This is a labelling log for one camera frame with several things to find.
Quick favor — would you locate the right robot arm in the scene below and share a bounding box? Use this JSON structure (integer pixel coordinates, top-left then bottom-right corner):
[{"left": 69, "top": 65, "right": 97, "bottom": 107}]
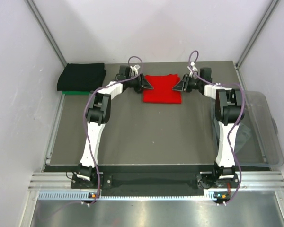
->
[{"left": 173, "top": 66, "right": 246, "bottom": 189}]

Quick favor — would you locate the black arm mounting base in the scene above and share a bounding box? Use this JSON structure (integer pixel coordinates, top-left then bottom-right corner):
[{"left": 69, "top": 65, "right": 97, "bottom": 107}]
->
[{"left": 71, "top": 164, "right": 239, "bottom": 196}]

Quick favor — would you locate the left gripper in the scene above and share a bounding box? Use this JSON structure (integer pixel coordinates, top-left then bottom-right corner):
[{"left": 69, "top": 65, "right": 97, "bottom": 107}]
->
[{"left": 126, "top": 72, "right": 153, "bottom": 93}]

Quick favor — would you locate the corner aluminium post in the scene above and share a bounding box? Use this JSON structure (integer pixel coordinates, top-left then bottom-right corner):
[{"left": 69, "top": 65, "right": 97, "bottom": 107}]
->
[
  {"left": 24, "top": 0, "right": 67, "bottom": 67},
  {"left": 235, "top": 0, "right": 281, "bottom": 70}
]

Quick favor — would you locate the grey slotted cable duct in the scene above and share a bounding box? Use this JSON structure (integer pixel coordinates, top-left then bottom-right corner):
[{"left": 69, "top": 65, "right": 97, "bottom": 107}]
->
[{"left": 38, "top": 191, "right": 216, "bottom": 201}]

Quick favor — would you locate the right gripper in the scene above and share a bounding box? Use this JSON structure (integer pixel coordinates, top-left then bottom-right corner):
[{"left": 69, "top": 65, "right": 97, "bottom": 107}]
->
[{"left": 172, "top": 74, "right": 202, "bottom": 93}]

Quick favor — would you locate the clear plastic bin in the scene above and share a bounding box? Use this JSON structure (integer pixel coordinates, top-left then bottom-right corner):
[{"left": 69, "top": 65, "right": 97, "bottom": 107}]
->
[{"left": 209, "top": 91, "right": 284, "bottom": 167}]

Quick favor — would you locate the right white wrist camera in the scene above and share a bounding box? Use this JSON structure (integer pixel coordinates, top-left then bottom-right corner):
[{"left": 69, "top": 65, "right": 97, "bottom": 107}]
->
[{"left": 187, "top": 61, "right": 198, "bottom": 78}]

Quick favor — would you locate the folded black t shirt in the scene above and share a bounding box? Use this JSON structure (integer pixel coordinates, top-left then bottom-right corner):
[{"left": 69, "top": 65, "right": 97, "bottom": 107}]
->
[{"left": 56, "top": 63, "right": 107, "bottom": 92}]

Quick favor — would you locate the folded green t shirt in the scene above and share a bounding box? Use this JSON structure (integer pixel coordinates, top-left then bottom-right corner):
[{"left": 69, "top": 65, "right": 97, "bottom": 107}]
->
[{"left": 62, "top": 91, "right": 90, "bottom": 95}]

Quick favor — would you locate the right corner aluminium post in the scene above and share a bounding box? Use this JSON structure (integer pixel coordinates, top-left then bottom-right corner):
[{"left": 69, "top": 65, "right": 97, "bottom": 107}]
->
[{"left": 235, "top": 0, "right": 281, "bottom": 70}]

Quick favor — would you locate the red t shirt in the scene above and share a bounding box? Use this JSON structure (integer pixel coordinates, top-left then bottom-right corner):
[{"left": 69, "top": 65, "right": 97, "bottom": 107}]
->
[{"left": 142, "top": 74, "right": 182, "bottom": 104}]

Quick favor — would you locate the aluminium frame rail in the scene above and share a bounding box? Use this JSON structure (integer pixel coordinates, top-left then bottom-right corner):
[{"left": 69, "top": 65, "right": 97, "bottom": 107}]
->
[{"left": 28, "top": 171, "right": 284, "bottom": 191}]

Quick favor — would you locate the left corner aluminium post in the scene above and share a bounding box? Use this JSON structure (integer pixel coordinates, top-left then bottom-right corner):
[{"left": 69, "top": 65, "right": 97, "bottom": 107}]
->
[{"left": 24, "top": 0, "right": 67, "bottom": 67}]

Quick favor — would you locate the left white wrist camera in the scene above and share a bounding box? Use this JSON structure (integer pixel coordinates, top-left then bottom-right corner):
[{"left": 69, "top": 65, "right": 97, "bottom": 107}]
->
[{"left": 130, "top": 64, "right": 141, "bottom": 77}]

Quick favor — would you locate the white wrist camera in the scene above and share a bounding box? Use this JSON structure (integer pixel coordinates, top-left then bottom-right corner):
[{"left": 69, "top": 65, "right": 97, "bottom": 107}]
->
[
  {"left": 187, "top": 61, "right": 198, "bottom": 78},
  {"left": 130, "top": 64, "right": 141, "bottom": 77}
]

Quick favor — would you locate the grey t shirt in bin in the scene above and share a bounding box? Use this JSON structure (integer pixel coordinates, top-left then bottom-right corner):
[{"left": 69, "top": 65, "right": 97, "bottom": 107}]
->
[{"left": 212, "top": 118, "right": 251, "bottom": 154}]

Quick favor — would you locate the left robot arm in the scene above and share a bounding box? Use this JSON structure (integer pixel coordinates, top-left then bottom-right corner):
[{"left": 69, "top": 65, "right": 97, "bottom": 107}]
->
[{"left": 76, "top": 64, "right": 153, "bottom": 188}]

